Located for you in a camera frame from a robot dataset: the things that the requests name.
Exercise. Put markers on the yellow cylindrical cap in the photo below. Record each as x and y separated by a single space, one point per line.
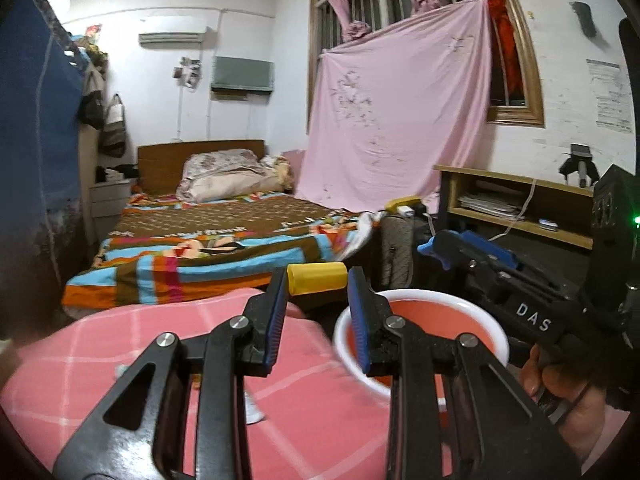
313 278

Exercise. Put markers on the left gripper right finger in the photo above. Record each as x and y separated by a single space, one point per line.
451 398

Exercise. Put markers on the wooden shelf desk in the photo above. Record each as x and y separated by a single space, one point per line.
554 211

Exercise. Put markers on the blue scrap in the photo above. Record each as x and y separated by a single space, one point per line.
432 245

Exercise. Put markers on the beige folded quilt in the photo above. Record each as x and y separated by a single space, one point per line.
277 177

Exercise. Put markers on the wooden bed with headboard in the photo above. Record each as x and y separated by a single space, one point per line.
160 173

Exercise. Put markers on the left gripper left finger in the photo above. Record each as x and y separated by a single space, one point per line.
138 429

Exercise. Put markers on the orange white trash bin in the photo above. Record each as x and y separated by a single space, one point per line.
437 314

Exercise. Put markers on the white air conditioner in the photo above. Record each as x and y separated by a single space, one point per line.
172 30

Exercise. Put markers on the person's right hand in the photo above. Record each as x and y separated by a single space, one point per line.
584 423

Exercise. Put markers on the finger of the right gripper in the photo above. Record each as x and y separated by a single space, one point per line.
467 250
503 255

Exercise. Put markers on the yellow power strip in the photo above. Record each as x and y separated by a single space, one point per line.
404 204

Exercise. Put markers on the stack of papers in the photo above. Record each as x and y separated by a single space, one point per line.
494 205

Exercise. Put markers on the floral pillow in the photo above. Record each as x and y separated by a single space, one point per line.
221 162

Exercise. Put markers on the patterned black bag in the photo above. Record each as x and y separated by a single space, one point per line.
400 236

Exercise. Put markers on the green wall cabinet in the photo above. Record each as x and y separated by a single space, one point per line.
242 74

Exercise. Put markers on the white bedside drawer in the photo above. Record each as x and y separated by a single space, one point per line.
107 200

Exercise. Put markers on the red hanging cloth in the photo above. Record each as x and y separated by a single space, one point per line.
504 49

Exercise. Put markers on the silver white foil wrapper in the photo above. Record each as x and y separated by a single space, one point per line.
253 412

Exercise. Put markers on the black hanging handbag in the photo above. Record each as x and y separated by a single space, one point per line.
91 108

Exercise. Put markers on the colourful striped bedspread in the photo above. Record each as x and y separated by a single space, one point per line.
163 251

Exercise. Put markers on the pink hanging sheet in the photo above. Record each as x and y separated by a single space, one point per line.
390 107

